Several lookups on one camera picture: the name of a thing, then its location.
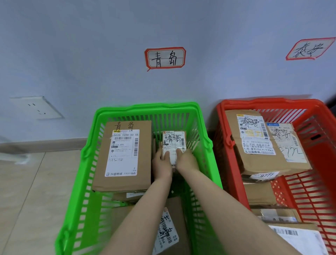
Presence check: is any person's left hand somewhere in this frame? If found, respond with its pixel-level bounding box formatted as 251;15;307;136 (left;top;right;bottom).
152;150;174;182

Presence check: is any person's right hand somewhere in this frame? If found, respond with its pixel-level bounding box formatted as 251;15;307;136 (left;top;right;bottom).
175;148;200;177

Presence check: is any narrow taped parcel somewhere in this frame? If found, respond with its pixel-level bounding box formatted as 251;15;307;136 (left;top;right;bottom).
160;131;188;168

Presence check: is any yellow-taped cardboard box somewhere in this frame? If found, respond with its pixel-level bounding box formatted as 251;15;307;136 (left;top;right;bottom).
110;197;191;255

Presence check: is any clear-taped cardboard box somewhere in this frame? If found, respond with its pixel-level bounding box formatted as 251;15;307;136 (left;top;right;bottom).
113;191;147;202

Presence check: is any tall parcel with 9777 sticker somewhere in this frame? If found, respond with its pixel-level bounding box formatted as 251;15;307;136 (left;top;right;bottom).
225;109;292;183

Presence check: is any green plastic basket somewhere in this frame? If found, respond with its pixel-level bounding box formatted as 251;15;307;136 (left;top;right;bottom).
54;102;224;255

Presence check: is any long narrow cardboard box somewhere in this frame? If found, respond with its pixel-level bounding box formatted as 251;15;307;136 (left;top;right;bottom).
243;181;278;207

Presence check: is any red plastic basket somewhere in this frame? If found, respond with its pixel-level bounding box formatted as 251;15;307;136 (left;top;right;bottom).
213;98;336;255

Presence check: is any parcel with red white tape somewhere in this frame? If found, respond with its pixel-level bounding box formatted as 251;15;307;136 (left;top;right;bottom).
251;207;303;224

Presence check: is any small parcel marked 8772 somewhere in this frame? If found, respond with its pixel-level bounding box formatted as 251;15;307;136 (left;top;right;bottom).
265;122;313;174

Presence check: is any small labelled cardboard parcel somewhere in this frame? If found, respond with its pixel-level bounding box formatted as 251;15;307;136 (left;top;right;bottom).
265;222;330;255

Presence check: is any person's left forearm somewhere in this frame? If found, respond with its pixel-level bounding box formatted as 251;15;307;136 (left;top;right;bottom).
99;177;174;255

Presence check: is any person's right forearm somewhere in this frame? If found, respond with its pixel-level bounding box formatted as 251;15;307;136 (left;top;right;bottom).
183;169;302;255

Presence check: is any grey skirting board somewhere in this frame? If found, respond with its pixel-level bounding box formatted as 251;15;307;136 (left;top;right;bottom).
0;137;89;155

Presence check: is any red-framed wall label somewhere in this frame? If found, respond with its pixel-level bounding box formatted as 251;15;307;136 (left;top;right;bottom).
144;47;187;72
285;37;336;61

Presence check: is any white wall socket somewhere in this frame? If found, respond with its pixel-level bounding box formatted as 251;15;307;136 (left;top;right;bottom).
9;96;65;121

